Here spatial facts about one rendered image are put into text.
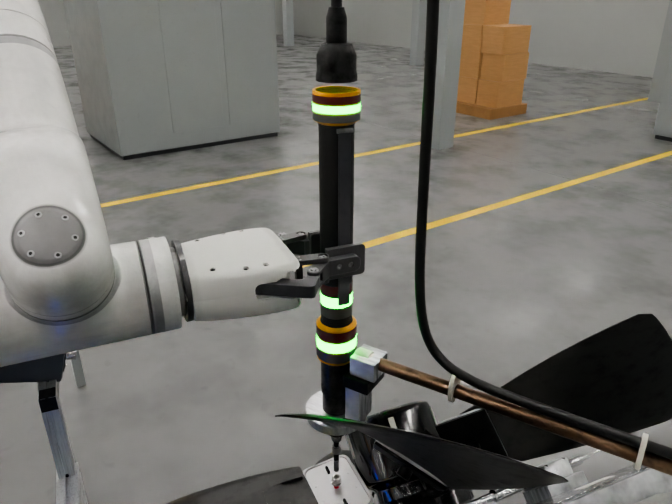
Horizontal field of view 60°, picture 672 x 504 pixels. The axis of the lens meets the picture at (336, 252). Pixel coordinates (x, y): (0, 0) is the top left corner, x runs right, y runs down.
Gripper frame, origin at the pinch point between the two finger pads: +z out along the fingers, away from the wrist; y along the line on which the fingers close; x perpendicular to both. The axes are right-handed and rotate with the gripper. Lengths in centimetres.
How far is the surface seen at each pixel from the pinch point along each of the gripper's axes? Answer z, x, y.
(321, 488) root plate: -1.8, -32.1, -0.8
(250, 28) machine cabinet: 171, -23, -643
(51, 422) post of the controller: -36, -51, -52
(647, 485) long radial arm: 41, -38, 12
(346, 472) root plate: 1.9, -31.7, -1.5
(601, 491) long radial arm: 33, -37, 11
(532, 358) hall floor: 170, -151, -140
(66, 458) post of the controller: -35, -60, -52
